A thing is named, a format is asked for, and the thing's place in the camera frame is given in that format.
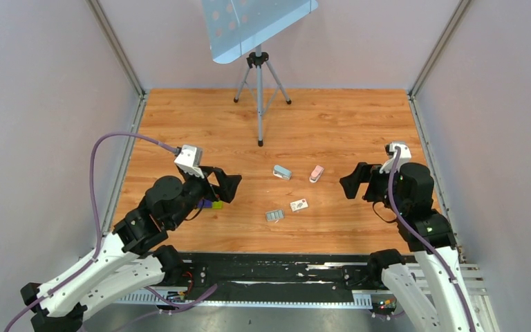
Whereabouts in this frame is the light blue perforated board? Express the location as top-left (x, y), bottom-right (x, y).
top-left (201, 0), bottom-right (319, 64)

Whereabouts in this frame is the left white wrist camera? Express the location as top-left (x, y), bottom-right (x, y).
top-left (174, 145), bottom-right (205, 178)

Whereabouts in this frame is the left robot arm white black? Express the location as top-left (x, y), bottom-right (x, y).
top-left (21, 167), bottom-right (242, 331)

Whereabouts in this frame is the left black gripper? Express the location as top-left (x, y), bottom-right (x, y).
top-left (170, 165), bottom-right (241, 228)

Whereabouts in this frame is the white slotted cable duct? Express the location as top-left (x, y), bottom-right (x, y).
top-left (115, 290), bottom-right (373, 310)

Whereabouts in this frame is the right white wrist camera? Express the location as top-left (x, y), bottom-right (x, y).
top-left (379, 141), bottom-right (412, 174)

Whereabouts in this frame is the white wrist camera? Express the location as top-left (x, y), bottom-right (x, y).
top-left (379, 141), bottom-right (412, 174)
top-left (174, 145), bottom-right (205, 178)

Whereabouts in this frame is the pink staple remover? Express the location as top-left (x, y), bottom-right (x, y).
top-left (309, 165), bottom-right (324, 183)

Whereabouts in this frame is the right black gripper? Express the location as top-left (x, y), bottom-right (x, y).
top-left (339, 160), bottom-right (407, 214)

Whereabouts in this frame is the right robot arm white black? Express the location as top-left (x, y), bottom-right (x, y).
top-left (339, 162), bottom-right (483, 331)

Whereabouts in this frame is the white staple box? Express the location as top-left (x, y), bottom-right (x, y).
top-left (290, 199), bottom-right (308, 212)

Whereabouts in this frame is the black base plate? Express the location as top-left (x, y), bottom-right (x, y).
top-left (153, 252), bottom-right (388, 302)

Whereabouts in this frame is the grey tripod stand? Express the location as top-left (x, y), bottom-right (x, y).
top-left (233, 44), bottom-right (292, 147)

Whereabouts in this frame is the purple green toy brick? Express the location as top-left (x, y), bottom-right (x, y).
top-left (198, 199), bottom-right (223, 210)

